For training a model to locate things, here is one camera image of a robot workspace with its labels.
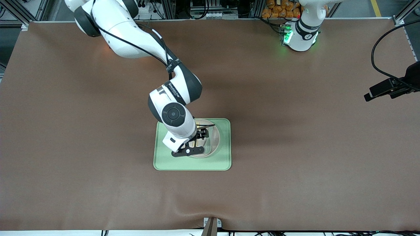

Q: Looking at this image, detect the light green rectangular tray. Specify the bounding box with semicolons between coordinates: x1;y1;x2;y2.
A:
153;118;232;171

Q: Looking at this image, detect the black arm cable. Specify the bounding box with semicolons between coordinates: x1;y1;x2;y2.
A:
371;20;420;90
89;0;179;81

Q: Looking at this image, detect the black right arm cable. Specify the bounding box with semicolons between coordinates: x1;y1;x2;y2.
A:
89;0;179;81

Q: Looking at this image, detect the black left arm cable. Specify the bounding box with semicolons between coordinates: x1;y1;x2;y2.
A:
371;20;420;90

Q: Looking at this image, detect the orange packaged goods pile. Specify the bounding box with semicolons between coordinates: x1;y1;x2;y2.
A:
262;0;302;18

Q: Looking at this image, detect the brown table cover mat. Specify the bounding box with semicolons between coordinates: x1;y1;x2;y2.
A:
0;18;420;231

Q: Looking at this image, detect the beige round plate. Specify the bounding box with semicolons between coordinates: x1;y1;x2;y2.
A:
189;119;220;159

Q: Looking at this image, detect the white socket bar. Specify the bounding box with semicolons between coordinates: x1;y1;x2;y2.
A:
203;11;238;19

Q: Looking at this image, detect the metal table clamp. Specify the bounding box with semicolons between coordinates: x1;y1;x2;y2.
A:
203;217;222;236

